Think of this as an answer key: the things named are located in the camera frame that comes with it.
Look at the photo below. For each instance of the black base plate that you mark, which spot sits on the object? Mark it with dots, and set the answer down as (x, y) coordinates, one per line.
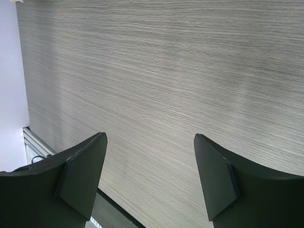
(108, 214)

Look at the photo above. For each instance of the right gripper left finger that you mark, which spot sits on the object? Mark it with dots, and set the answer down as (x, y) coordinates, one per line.
(56, 192)

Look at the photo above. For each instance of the aluminium rail frame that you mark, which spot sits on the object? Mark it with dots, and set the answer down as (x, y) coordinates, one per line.
(36, 149)

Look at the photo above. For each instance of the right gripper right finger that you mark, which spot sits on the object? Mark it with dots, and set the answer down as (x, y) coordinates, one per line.
(240, 193)

